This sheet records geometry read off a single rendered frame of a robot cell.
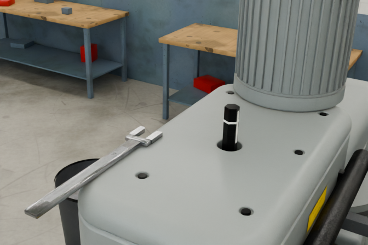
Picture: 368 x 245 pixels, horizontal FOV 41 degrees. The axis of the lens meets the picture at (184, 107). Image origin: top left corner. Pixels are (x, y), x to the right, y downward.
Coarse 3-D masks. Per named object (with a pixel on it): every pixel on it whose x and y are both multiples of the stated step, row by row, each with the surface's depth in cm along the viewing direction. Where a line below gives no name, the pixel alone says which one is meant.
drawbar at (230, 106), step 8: (232, 104) 69; (224, 112) 69; (232, 112) 68; (232, 120) 69; (224, 128) 70; (232, 128) 69; (224, 136) 70; (232, 136) 70; (224, 144) 71; (232, 144) 70
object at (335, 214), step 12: (360, 156) 86; (348, 168) 82; (360, 168) 83; (348, 180) 79; (360, 180) 81; (336, 192) 76; (348, 192) 76; (336, 204) 73; (348, 204) 74; (324, 216) 70; (336, 216) 70; (312, 228) 69; (324, 228) 68; (336, 228) 69; (312, 240) 65; (324, 240) 65
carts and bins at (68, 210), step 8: (88, 160) 316; (96, 160) 316; (64, 168) 306; (72, 168) 311; (80, 168) 315; (56, 176) 298; (64, 176) 306; (72, 176) 312; (56, 184) 296; (64, 200) 281; (72, 200) 275; (64, 208) 284; (72, 208) 279; (64, 216) 288; (72, 216) 282; (64, 224) 293; (72, 224) 286; (64, 232) 298; (72, 232) 289; (72, 240) 292
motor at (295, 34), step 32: (256, 0) 79; (288, 0) 76; (320, 0) 75; (352, 0) 78; (256, 32) 80; (288, 32) 77; (320, 32) 77; (352, 32) 81; (256, 64) 82; (288, 64) 79; (320, 64) 79; (256, 96) 84; (288, 96) 81; (320, 96) 82
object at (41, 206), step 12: (132, 132) 72; (144, 132) 74; (156, 132) 73; (132, 144) 69; (144, 144) 70; (108, 156) 66; (120, 156) 66; (96, 168) 63; (72, 180) 60; (84, 180) 60; (60, 192) 58; (72, 192) 59; (36, 204) 56; (48, 204) 56; (36, 216) 54
